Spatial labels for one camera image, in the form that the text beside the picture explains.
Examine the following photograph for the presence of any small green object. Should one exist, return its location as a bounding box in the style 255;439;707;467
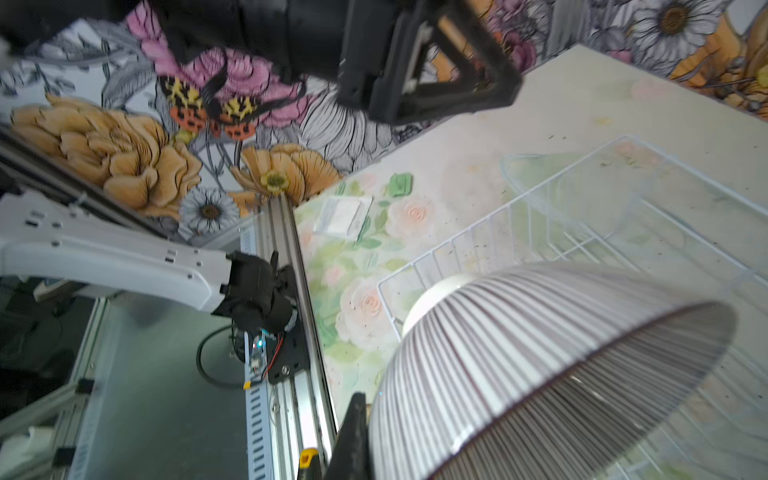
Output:
387;172;413;198

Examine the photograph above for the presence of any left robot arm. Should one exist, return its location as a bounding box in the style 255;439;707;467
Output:
1;1;523;334

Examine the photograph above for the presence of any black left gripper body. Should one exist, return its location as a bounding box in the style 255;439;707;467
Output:
335;1;444;125

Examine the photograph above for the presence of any clear plastic square container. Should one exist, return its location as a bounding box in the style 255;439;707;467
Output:
313;195;373;242

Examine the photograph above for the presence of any yellow handled screwdriver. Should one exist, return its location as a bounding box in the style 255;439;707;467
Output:
296;448;322;480

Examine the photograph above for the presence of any small green circuit board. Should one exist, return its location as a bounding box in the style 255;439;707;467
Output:
246;335;268;385

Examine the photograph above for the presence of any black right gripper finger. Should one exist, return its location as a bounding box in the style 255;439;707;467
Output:
324;392;371;480

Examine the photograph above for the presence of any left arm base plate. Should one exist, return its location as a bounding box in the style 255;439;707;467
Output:
243;325;311;385

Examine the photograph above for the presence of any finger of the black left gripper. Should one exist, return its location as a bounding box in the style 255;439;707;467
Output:
389;1;523;125

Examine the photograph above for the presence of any white wire dish rack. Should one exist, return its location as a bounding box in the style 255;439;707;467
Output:
377;137;767;479

